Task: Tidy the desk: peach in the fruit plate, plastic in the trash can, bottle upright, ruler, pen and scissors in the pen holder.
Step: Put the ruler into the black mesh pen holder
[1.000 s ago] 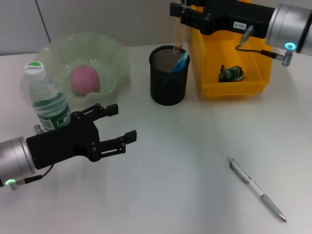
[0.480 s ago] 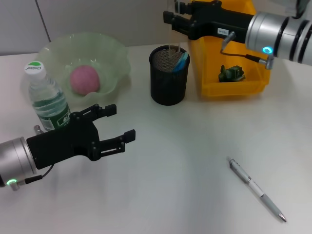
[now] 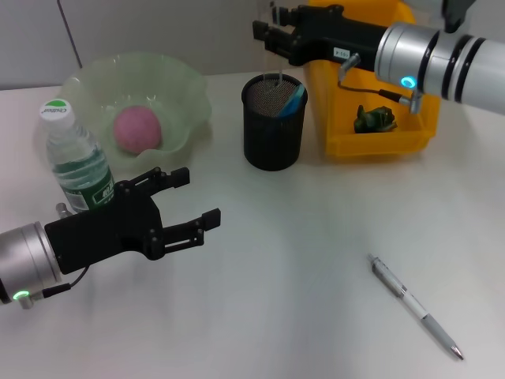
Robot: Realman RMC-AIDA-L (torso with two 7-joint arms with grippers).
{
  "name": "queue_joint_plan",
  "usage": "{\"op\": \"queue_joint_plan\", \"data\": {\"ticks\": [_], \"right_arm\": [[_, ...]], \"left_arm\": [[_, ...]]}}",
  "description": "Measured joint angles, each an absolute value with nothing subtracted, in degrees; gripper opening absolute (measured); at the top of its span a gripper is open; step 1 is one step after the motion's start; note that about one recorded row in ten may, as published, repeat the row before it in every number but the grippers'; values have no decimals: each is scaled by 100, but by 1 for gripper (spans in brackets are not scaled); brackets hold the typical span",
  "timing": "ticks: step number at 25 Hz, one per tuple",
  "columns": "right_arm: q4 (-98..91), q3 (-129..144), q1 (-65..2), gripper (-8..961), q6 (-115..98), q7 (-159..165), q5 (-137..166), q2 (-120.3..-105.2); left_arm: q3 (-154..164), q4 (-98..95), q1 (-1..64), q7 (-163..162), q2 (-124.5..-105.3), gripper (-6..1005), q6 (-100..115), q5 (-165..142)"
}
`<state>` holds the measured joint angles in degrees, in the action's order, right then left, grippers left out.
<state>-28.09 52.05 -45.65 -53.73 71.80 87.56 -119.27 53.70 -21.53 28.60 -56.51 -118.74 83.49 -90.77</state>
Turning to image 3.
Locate transparent plastic ruler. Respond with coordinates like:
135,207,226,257
273,6,286,91

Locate pink peach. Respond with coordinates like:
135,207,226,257
113,105,163,155

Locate yellow plastic bin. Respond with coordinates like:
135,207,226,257
307,0,442,159

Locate white grey pen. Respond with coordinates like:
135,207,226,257
366,253,466,361

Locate blue scissors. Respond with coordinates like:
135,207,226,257
277,82,309,119

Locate green glass fruit bowl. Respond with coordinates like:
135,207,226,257
61,52,212,174

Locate black mesh pen holder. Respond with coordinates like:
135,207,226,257
241,73,309,172

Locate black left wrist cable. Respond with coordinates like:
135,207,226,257
14,267,91,310

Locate green plastic wrapper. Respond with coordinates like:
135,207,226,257
353,104,398,134

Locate clear green-label water bottle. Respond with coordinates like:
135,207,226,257
33,98,116,215

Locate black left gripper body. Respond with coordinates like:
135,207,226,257
43,179,166,276

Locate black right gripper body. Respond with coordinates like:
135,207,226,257
289,3,390,75

